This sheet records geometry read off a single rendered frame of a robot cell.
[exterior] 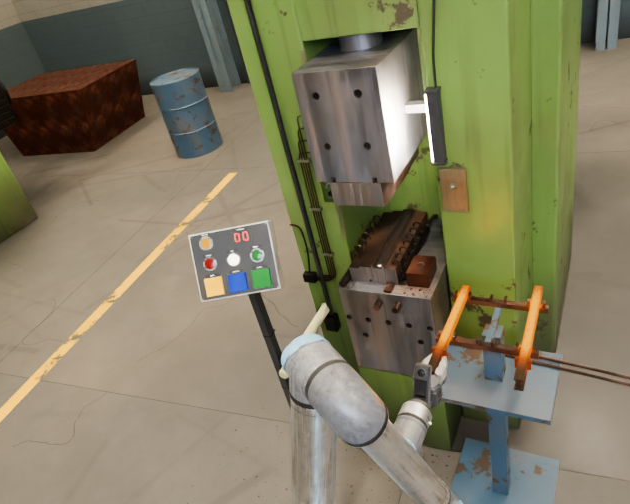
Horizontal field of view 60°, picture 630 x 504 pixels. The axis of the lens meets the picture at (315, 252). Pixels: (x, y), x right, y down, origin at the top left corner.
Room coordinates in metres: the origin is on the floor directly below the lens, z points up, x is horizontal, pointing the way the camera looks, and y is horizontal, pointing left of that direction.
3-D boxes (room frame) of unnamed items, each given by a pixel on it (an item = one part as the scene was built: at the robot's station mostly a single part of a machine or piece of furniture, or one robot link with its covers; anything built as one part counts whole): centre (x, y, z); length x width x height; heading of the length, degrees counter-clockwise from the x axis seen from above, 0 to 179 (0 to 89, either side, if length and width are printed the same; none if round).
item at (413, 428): (0.96, -0.10, 0.95); 0.12 x 0.09 x 0.10; 144
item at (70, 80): (8.25, 2.87, 0.43); 1.89 x 1.20 x 0.85; 61
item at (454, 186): (1.66, -0.53, 1.27); 0.09 x 0.02 x 0.17; 56
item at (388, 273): (1.90, -0.31, 0.96); 0.42 x 0.20 x 0.09; 146
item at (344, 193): (1.90, -0.31, 1.32); 0.42 x 0.20 x 0.10; 146
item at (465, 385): (1.31, -0.50, 0.70); 0.40 x 0.30 x 0.02; 55
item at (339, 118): (1.88, -0.35, 1.56); 0.42 x 0.39 x 0.40; 146
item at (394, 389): (1.88, -0.37, 0.23); 0.56 x 0.38 x 0.47; 146
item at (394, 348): (1.88, -0.37, 0.69); 0.56 x 0.38 x 0.45; 146
